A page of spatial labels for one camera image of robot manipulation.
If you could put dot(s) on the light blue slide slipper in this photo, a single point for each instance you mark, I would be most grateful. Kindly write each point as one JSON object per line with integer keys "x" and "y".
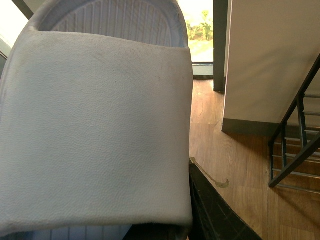
{"x": 95, "y": 108}

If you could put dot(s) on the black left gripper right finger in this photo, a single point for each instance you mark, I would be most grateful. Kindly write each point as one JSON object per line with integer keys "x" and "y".
{"x": 213, "y": 218}

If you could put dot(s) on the black metal shoe rack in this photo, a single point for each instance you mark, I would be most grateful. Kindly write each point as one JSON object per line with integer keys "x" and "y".
{"x": 294, "y": 148}

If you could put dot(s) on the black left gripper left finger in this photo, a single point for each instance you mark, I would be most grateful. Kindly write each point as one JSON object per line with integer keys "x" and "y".
{"x": 154, "y": 231}

